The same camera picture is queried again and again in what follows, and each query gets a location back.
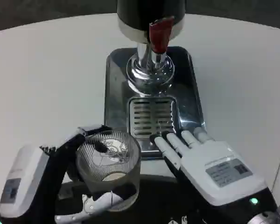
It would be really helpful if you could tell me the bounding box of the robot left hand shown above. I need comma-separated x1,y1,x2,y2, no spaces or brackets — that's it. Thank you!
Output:
0,125,140,224

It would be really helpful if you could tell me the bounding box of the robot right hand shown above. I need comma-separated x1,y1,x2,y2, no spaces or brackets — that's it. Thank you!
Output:
149,127,278,219

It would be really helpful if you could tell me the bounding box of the clear ribbed glass cup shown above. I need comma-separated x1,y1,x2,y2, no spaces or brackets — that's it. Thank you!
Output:
76,130,142,212

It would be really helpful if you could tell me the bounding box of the slotted steel drain grid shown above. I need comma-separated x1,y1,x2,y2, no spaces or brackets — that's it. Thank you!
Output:
128,96,180,140

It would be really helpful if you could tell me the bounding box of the steel drip tray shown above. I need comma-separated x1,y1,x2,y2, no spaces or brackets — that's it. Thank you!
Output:
104,46,206,161

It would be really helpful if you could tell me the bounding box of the black drink dispenser chrome stand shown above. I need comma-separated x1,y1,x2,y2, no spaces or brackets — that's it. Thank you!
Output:
116,0,186,96

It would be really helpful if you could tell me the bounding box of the red dispenser tap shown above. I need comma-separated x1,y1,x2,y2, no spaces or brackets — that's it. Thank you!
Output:
148,16,174,54

